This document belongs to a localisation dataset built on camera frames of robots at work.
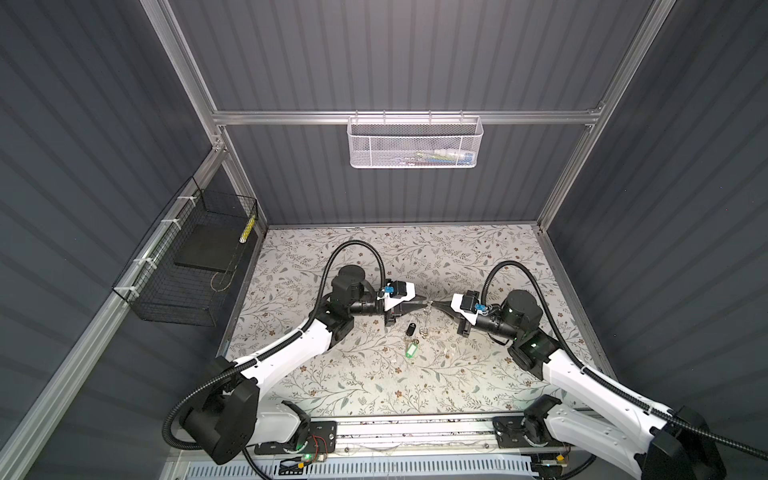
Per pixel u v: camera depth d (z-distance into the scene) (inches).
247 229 32.3
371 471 28.9
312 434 29.2
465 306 23.0
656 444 15.8
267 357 18.5
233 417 15.9
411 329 36.5
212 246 29.4
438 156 36.5
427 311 27.5
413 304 26.6
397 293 22.8
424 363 34.0
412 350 34.9
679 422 16.1
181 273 28.4
